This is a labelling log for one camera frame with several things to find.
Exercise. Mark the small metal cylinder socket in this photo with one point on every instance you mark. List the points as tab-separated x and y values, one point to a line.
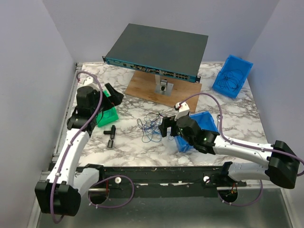
110	144

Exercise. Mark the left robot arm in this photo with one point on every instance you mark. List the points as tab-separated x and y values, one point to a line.
61	192

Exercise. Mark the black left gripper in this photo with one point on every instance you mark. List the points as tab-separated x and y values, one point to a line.
116	99

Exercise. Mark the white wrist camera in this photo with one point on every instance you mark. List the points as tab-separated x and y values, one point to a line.
182	109
89	81

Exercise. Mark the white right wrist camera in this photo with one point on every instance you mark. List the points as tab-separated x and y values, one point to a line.
182	109

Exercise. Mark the green plastic bin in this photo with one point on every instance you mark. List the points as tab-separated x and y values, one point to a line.
108	116

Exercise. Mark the black T-shaped tool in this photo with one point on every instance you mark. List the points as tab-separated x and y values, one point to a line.
111	132

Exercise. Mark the grey network switch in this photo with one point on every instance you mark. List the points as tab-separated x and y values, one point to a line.
163	52

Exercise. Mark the grey metal bracket fixture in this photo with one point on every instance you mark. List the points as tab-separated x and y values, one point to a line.
163	87

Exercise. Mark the near blue plastic bin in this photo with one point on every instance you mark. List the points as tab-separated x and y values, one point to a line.
205	121

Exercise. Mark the brown wooden board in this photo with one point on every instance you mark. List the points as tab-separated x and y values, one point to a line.
142	85

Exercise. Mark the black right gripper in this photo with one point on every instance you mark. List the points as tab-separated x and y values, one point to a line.
166	122

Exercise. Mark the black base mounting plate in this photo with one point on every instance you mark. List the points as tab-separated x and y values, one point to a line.
162	182

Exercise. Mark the far blue plastic bin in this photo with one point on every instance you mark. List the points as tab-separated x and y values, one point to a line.
232	76

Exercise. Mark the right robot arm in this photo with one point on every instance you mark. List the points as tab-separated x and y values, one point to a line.
271	162

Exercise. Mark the blue plastic bin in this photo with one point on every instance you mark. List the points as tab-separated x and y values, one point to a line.
232	76
205	121

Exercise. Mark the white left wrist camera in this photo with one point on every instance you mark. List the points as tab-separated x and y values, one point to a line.
89	81

